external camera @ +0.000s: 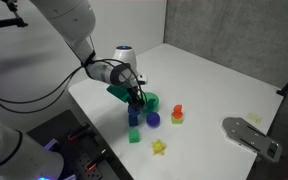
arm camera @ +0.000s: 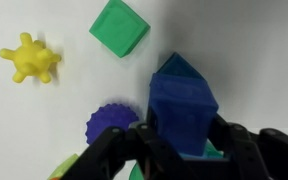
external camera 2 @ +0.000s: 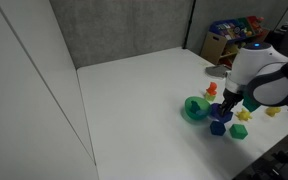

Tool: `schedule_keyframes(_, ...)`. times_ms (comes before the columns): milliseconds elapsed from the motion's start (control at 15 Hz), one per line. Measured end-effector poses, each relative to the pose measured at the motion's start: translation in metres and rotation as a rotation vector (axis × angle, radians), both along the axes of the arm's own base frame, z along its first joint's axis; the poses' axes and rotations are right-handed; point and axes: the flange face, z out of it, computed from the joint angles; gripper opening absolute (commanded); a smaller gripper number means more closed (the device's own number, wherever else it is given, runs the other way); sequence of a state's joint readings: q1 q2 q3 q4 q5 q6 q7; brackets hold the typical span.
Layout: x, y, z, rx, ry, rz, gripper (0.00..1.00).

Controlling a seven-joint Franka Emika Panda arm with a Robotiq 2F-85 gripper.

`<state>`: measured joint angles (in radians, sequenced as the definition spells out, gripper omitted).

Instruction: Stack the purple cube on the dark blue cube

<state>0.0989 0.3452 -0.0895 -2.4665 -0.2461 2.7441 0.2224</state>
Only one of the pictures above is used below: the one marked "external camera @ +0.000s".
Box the green cube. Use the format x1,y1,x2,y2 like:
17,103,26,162
128,128,141,144

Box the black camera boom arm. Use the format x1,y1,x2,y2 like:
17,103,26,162
0,0,29,32

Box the purple ball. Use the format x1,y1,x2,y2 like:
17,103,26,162
146,112,161,128

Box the green bowl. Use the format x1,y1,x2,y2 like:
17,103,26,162
140,92,161,114

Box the blue toy piece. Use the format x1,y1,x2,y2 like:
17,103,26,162
145,98,157,111

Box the dark blue cube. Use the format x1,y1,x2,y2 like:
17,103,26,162
128,115,140,128

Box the black perforated base board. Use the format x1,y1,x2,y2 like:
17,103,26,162
26,109,135,180

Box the orange toy figure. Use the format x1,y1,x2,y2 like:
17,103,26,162
171,104,184,119

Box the grey metal plate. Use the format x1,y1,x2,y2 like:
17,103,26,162
221,116,283,163

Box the yellow spiky toy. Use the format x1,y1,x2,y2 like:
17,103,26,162
151,139,167,156

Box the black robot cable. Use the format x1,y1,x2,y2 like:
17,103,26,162
0,58,97,105
0,64,85,115

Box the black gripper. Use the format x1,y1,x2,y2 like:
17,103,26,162
126,85,146,113

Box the yellow-green small block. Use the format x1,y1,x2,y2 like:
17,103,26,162
170,115,185,125

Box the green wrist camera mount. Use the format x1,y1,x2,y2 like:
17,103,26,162
106,84,132,103

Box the pale yellow tape patch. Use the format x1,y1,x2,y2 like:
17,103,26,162
245,112,263,124

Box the black orange clamp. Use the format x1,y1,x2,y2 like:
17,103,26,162
67,123,92,142
84,149,108,173

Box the white bracket lit purple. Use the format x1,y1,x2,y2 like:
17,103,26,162
43,138,59,152

